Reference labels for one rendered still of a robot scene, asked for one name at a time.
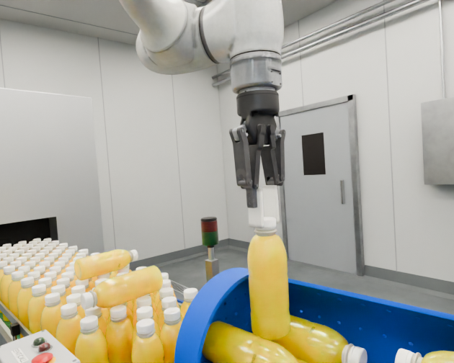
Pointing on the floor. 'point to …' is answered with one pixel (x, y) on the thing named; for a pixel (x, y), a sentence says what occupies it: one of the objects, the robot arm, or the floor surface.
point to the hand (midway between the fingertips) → (263, 207)
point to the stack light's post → (212, 268)
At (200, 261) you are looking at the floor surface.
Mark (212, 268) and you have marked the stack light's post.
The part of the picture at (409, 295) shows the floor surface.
